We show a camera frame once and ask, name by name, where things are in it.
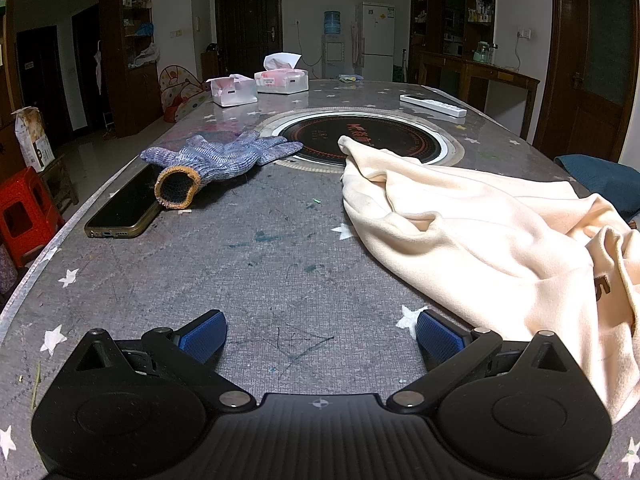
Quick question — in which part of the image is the blue sofa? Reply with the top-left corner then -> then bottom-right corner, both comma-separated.
554,154 -> 640,226

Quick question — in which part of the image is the cream fleece garment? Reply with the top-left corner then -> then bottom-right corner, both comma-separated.
337,135 -> 640,426

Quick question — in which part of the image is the white and pink tissue box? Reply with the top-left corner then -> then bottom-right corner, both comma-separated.
206,73 -> 259,108

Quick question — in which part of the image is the dark wooden shelf cabinet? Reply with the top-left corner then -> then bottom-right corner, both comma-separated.
410,0 -> 497,86

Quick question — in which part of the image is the white water dispenser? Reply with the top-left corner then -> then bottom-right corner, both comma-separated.
320,34 -> 347,81

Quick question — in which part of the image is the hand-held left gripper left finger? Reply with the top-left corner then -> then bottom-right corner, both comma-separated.
70,309 -> 253,413

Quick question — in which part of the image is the printed paper sack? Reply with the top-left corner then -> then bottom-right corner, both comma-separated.
11,106 -> 55,173

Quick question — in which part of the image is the red plastic stool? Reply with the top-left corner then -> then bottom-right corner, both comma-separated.
0,166 -> 66,268

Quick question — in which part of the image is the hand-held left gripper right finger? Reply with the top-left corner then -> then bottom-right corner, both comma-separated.
386,310 -> 576,413

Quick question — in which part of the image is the white remote control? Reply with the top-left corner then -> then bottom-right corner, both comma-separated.
399,93 -> 467,120

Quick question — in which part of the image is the small wooden stool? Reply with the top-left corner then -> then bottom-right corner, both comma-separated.
39,155 -> 80,216

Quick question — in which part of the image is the tissue box with raised tissue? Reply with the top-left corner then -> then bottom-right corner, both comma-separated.
254,52 -> 310,95

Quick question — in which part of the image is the wooden side desk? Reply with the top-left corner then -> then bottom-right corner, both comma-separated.
417,51 -> 542,141

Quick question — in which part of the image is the white refrigerator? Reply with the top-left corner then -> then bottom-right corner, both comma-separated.
354,2 -> 396,82

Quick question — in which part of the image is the pink dotted play tent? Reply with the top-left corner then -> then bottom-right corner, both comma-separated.
158,64 -> 211,124

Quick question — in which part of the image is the round black induction cooktop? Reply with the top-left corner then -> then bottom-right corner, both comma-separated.
257,108 -> 468,171

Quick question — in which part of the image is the dark wooden door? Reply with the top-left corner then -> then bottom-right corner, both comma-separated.
214,0 -> 283,81

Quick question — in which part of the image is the brown door with glass pane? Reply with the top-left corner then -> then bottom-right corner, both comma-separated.
532,0 -> 640,166

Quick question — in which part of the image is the wooden archway cabinet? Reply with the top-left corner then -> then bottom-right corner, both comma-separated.
97,0 -> 163,138

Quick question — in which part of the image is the dark smartphone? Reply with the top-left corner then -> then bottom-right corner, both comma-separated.
83,162 -> 168,240

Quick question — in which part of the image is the grey star-print tablecloth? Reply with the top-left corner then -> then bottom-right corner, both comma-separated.
0,79 -> 640,480

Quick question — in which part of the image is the blue-grey knitted glove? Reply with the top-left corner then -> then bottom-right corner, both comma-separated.
154,130 -> 305,211
140,134 -> 236,171

